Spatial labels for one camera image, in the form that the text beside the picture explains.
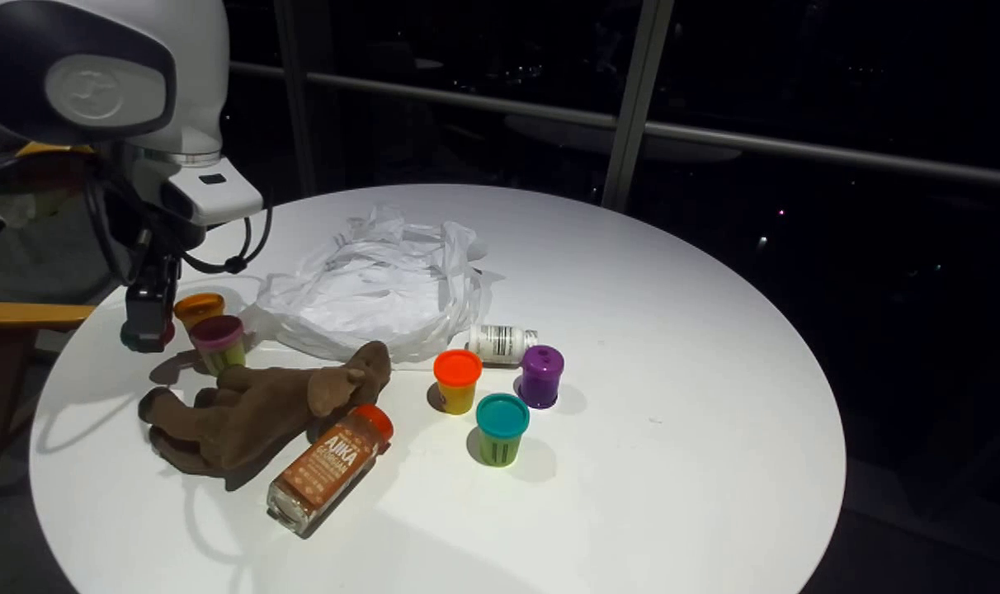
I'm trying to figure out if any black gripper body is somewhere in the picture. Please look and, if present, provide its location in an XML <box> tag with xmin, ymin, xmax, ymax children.
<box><xmin>104</xmin><ymin>191</ymin><xmax>192</xmax><ymax>288</ymax></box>

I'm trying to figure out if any pink lid play dough tub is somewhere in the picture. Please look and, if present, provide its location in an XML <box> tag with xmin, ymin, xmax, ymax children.
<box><xmin>189</xmin><ymin>313</ymin><xmax>252</xmax><ymax>374</ymax></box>

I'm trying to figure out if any brown plush moose toy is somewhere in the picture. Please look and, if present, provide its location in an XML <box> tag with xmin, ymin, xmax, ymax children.
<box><xmin>135</xmin><ymin>336</ymin><xmax>396</xmax><ymax>493</ymax></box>

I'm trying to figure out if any red-orange lid play dough tub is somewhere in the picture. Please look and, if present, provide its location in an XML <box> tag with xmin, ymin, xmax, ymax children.
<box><xmin>430</xmin><ymin>347</ymin><xmax>485</xmax><ymax>418</ymax></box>

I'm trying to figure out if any teal lid play dough tub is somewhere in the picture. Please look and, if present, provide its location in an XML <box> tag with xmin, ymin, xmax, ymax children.
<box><xmin>473</xmin><ymin>391</ymin><xmax>533</xmax><ymax>471</ymax></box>

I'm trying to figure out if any purple play dough tub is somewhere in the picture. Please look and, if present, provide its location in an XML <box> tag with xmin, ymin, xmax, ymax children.
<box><xmin>516</xmin><ymin>339</ymin><xmax>572</xmax><ymax>413</ymax></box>

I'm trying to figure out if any white plastic bag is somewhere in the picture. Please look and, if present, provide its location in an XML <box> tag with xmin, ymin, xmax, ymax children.
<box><xmin>239</xmin><ymin>211</ymin><xmax>492</xmax><ymax>366</ymax></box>

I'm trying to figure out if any wooden armchair with grey cushion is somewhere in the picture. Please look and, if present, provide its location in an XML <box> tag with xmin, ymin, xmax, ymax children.
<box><xmin>0</xmin><ymin>143</ymin><xmax>121</xmax><ymax>504</ymax></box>

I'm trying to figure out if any metal window railing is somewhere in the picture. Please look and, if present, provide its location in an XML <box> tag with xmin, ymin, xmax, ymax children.
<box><xmin>226</xmin><ymin>61</ymin><xmax>1000</xmax><ymax>191</ymax></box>

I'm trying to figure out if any dark vertical window post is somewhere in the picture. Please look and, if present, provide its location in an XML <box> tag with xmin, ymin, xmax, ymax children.
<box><xmin>269</xmin><ymin>0</ymin><xmax>324</xmax><ymax>191</ymax></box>

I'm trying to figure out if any light vertical window post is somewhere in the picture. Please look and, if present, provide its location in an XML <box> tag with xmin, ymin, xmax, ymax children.
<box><xmin>597</xmin><ymin>0</ymin><xmax>679</xmax><ymax>214</ymax></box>

